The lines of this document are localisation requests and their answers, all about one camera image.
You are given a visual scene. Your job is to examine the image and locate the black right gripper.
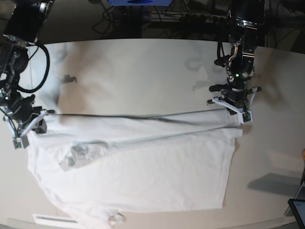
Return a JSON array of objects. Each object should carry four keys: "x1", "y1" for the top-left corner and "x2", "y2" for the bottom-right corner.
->
[{"x1": 4, "y1": 94, "x2": 47, "y2": 134}]

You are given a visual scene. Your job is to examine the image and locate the blue box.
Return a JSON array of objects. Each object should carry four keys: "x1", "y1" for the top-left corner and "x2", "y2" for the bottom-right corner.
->
[{"x1": 107, "y1": 0, "x2": 172, "y2": 6}]

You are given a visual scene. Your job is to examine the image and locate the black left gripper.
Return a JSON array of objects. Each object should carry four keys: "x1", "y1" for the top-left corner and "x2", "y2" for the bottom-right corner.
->
[{"x1": 221, "y1": 83, "x2": 253, "y2": 112}]

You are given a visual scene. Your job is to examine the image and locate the white T-shirt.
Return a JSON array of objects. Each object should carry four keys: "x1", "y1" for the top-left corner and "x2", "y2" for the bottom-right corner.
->
[{"x1": 28, "y1": 110, "x2": 243, "y2": 229}]

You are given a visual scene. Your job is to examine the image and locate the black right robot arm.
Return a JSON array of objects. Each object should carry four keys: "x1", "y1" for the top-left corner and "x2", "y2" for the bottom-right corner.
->
[{"x1": 0, "y1": 0, "x2": 54, "y2": 137}]

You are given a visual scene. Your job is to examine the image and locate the tablet screen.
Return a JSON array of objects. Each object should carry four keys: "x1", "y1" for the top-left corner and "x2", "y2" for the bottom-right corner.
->
[{"x1": 288, "y1": 199, "x2": 305, "y2": 229}]

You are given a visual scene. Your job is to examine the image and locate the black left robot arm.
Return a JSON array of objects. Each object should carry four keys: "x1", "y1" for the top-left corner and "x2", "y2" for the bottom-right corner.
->
[{"x1": 209, "y1": 0, "x2": 265, "y2": 113}]

